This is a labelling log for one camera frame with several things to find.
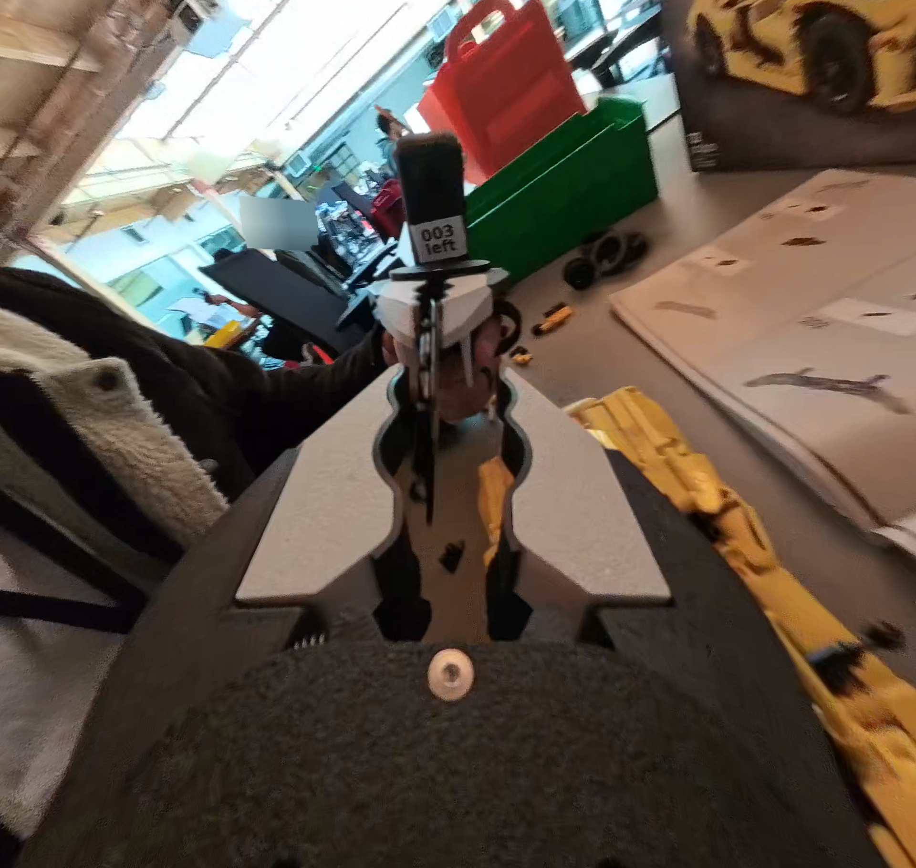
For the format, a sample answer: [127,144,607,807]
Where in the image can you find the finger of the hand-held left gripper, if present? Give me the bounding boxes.
[374,283,432,367]
[437,285,498,352]

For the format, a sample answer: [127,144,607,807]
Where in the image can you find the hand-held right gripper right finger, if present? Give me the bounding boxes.
[485,367,674,643]

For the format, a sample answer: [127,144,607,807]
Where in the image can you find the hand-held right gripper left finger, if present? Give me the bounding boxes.
[236,366,432,641]

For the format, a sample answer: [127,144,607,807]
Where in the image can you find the yellow brick car model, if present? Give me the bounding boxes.
[476,385,916,868]

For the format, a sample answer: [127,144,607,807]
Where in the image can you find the grey desk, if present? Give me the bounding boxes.
[494,74,916,669]

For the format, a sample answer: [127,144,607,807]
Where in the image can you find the person's left hand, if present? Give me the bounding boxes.
[381,301,521,423]

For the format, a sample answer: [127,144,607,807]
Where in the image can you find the dark red tote bag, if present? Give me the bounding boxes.
[371,180,407,241]

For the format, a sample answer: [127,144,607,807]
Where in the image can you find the pile of small black yellow pieces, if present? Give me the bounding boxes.
[508,301,575,368]

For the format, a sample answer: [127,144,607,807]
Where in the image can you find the black angled screen back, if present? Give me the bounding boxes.
[199,248,376,357]

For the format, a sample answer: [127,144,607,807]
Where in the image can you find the red plastic bin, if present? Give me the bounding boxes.
[417,0,589,184]

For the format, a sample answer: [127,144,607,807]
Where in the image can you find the green plastic bin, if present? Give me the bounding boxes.
[464,97,659,287]

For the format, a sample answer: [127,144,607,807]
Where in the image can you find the open instruction booklet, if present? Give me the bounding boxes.
[610,169,916,550]

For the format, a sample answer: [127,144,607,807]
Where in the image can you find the grey ceiling device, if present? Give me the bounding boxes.
[166,0,253,61]

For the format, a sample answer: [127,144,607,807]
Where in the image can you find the car set box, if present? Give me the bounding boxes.
[653,0,916,173]

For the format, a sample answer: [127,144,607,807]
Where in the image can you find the white shirt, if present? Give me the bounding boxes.
[0,525,144,840]

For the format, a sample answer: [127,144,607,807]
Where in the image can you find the black chest harness straps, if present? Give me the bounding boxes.
[0,489,183,633]

